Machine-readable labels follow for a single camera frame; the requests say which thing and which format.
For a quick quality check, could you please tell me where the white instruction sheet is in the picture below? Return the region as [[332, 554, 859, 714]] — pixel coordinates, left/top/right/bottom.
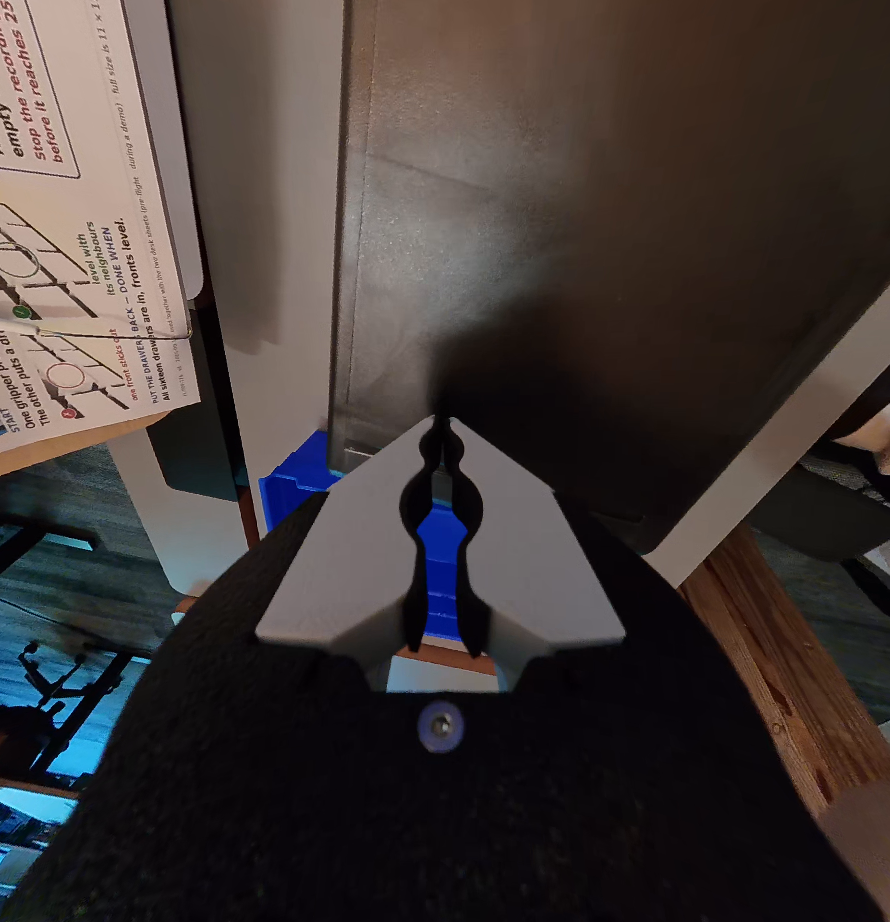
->
[[0, 0, 202, 462]]

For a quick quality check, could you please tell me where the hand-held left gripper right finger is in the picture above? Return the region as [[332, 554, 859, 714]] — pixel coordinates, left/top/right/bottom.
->
[[442, 418, 626, 689]]

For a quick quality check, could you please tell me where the black tripod stand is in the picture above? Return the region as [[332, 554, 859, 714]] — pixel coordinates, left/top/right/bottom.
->
[[0, 640, 132, 775]]

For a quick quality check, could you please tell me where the black drawer cabinet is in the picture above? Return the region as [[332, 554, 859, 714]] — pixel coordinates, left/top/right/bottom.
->
[[328, 0, 890, 556]]

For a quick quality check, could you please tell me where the deep blue bin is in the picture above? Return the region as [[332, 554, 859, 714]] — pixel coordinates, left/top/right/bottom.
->
[[257, 431, 469, 642]]

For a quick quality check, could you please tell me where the dark chair armrest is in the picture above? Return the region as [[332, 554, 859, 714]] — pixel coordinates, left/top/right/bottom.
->
[[746, 441, 890, 564]]

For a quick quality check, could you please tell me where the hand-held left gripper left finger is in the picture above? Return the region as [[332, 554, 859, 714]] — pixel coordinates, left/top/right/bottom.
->
[[255, 415, 440, 689]]

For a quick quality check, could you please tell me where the person's leg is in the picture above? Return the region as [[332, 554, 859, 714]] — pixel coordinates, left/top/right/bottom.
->
[[819, 776, 890, 922]]

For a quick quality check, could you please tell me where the wooden beam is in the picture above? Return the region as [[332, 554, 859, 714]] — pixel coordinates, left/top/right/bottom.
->
[[679, 524, 890, 818]]

